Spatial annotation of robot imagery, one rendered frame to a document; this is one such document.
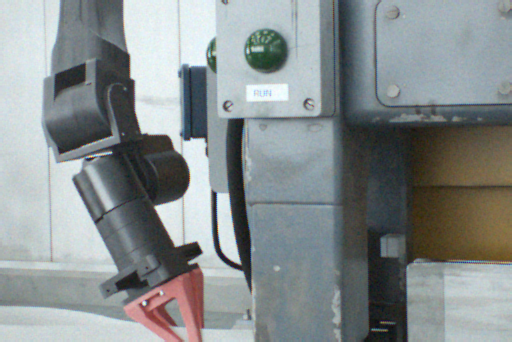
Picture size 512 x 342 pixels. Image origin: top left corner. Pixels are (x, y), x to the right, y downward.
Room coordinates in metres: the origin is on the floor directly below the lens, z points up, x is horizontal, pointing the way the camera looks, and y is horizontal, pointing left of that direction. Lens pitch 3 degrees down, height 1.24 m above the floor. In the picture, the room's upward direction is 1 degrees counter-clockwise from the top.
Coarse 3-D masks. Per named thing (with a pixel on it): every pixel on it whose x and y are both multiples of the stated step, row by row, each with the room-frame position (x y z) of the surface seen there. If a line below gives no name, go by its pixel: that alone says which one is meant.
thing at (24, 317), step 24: (0, 312) 1.04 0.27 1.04; (24, 312) 1.03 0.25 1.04; (48, 312) 1.02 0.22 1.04; (72, 312) 1.00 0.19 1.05; (0, 336) 0.94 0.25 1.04; (24, 336) 0.93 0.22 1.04; (48, 336) 0.93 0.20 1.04; (72, 336) 0.93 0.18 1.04; (96, 336) 0.93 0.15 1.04; (120, 336) 0.93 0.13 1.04; (144, 336) 0.92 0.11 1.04; (216, 336) 0.90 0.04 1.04; (240, 336) 0.89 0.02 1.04
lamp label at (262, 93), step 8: (248, 88) 0.68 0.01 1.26; (256, 88) 0.67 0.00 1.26; (264, 88) 0.67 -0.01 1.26; (272, 88) 0.67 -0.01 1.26; (280, 88) 0.67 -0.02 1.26; (288, 88) 0.67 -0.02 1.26; (248, 96) 0.68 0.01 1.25; (256, 96) 0.67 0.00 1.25; (264, 96) 0.67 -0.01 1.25; (272, 96) 0.67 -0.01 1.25; (280, 96) 0.67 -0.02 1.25; (288, 96) 0.67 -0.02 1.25
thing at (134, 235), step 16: (128, 208) 0.91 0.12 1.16; (144, 208) 0.92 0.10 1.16; (112, 224) 0.91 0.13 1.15; (128, 224) 0.90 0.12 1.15; (144, 224) 0.91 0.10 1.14; (160, 224) 0.92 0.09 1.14; (112, 240) 0.91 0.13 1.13; (128, 240) 0.90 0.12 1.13; (144, 240) 0.90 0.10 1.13; (160, 240) 0.91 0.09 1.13; (112, 256) 0.92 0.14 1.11; (128, 256) 0.90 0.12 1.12; (144, 256) 0.90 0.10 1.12; (160, 256) 0.88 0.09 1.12; (192, 256) 0.95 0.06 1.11; (128, 272) 0.88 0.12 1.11; (144, 272) 0.87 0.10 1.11; (112, 288) 0.88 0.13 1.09; (128, 288) 0.92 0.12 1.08
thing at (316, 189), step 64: (384, 0) 0.70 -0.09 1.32; (448, 0) 0.68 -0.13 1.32; (384, 64) 0.70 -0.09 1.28; (448, 64) 0.68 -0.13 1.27; (256, 128) 0.72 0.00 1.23; (320, 128) 0.71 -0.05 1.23; (384, 128) 0.86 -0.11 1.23; (256, 192) 0.72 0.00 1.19; (320, 192) 0.71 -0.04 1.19; (384, 192) 0.90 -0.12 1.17; (256, 256) 0.73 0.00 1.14; (320, 256) 0.71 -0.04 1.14; (256, 320) 0.73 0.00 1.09; (320, 320) 0.71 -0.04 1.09
